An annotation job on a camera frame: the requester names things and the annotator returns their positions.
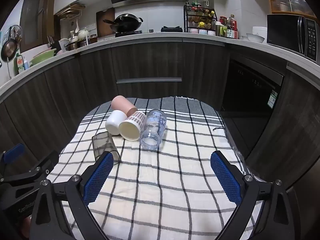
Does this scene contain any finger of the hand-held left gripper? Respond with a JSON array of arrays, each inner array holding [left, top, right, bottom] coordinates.
[[0, 150, 60, 188], [0, 144, 26, 179]]

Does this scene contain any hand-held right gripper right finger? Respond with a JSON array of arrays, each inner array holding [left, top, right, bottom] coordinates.
[[210, 151, 297, 240]]

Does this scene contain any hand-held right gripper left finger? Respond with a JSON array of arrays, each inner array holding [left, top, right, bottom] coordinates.
[[29, 151, 114, 240]]

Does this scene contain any grey transparent square cup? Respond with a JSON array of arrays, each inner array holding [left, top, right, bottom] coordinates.
[[92, 131, 122, 164]]

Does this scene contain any white cup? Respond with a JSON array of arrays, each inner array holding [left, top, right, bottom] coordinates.
[[105, 110, 128, 136]]

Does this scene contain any patterned paper cup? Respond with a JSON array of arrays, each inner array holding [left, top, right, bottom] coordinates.
[[119, 111, 147, 141]]

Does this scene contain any pink cup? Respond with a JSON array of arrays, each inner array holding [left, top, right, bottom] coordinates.
[[111, 95, 138, 117]]

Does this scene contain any checkered cloth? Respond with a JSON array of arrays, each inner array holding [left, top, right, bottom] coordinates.
[[46, 96, 266, 240]]

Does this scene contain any clear plastic bottle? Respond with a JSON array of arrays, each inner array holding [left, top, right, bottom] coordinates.
[[139, 109, 167, 151]]

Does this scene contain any green dish soap bottle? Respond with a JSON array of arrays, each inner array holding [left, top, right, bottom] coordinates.
[[15, 52, 25, 75]]

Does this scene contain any black dishwasher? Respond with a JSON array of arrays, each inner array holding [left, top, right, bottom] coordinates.
[[220, 59, 285, 117]]

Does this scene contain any green basin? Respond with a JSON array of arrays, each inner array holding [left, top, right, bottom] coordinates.
[[30, 48, 57, 67]]

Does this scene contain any hanging frying pan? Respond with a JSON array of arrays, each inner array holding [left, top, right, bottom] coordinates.
[[1, 25, 22, 63]]

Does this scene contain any dark wooden door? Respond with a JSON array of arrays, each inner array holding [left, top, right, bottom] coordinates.
[[19, 0, 58, 53]]

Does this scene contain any white teapot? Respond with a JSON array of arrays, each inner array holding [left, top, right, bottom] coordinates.
[[77, 29, 90, 41]]

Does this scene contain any white bowl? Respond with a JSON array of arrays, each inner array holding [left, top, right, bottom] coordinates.
[[246, 32, 265, 43]]

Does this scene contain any dark bottle with red label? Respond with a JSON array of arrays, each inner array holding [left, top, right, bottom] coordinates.
[[227, 14, 238, 39]]

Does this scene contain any wooden cutting board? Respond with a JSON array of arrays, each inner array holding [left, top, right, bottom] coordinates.
[[96, 7, 116, 37]]

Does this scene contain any white rice cooker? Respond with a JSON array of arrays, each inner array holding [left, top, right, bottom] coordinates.
[[252, 26, 268, 37]]

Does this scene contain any black microwave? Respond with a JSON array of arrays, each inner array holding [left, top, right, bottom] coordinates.
[[266, 14, 320, 62]]

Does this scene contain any black wok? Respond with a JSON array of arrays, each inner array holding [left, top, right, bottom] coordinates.
[[103, 13, 144, 33]]

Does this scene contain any black spice rack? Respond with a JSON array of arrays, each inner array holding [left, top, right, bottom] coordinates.
[[184, 2, 217, 36]]

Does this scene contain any silver drawer handle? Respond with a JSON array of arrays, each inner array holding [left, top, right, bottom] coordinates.
[[116, 77, 182, 84]]

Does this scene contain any wooden wall rack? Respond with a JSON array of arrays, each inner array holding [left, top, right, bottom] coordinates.
[[57, 2, 86, 20]]

